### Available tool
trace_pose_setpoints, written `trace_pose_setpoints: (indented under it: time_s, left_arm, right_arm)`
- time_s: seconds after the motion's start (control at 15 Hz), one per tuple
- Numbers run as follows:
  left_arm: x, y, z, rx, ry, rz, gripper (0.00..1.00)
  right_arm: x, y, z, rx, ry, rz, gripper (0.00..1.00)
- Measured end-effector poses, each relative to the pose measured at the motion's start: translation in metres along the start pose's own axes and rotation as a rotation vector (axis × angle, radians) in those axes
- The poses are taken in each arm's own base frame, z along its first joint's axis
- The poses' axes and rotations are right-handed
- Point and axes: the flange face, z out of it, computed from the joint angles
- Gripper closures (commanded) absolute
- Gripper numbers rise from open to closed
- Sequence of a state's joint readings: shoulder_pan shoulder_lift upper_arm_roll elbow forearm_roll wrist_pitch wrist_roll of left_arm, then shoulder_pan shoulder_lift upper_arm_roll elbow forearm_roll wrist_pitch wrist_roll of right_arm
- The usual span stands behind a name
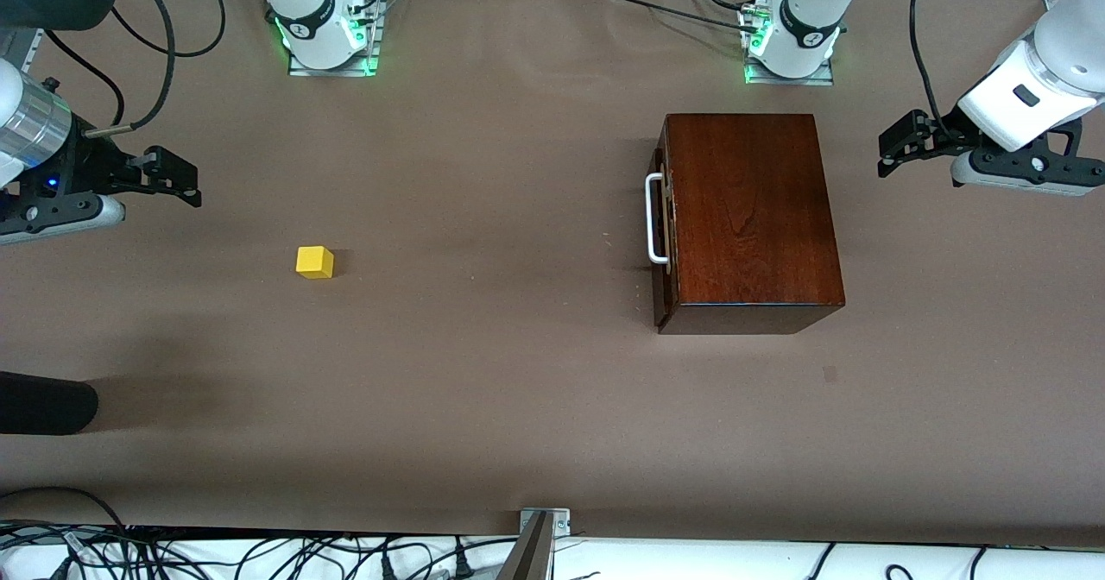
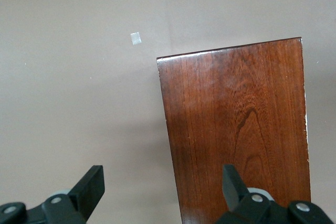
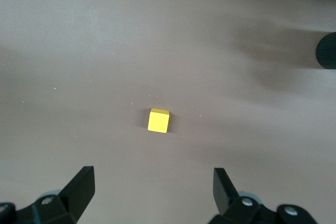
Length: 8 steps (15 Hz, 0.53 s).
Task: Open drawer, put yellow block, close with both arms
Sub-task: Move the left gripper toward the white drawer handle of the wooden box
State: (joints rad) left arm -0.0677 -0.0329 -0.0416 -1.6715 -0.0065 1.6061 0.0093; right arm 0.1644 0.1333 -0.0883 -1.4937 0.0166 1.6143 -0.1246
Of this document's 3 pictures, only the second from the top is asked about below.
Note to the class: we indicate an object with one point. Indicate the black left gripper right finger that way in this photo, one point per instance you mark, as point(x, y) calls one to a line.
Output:
point(236, 195)

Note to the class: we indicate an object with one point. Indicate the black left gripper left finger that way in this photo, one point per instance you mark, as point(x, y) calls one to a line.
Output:
point(78, 203)

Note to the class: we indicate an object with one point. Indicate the dark brown wooden cabinet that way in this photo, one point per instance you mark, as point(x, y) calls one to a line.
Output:
point(236, 129)

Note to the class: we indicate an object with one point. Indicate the small grey tape piece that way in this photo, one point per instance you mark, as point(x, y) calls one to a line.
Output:
point(136, 38)

